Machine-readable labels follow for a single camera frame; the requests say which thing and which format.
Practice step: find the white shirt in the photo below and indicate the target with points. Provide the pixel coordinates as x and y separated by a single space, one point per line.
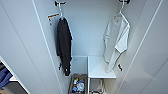
115 36

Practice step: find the white clothes hanger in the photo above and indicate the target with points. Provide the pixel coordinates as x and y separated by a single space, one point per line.
61 13
121 11

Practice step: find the white wardrobe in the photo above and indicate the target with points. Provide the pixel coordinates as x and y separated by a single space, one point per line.
86 33

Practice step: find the black garment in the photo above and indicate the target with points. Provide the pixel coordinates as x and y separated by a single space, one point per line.
63 40

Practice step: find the white inner shelf unit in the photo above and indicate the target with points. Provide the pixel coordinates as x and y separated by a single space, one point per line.
100 68

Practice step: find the brown storage basket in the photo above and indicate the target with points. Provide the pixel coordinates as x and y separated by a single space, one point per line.
70 83

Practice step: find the white bundle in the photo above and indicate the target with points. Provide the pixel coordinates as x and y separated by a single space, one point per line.
81 86

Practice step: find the orange white warning sticker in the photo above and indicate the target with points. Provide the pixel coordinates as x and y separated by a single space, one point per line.
53 15

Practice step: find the black wardrobe hook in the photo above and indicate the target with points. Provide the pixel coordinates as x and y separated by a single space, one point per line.
126 1
56 3

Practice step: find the white flat board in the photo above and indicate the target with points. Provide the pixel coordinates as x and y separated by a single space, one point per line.
13 78

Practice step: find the blue plastic object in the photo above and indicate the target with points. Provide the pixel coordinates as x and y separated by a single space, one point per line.
5 78

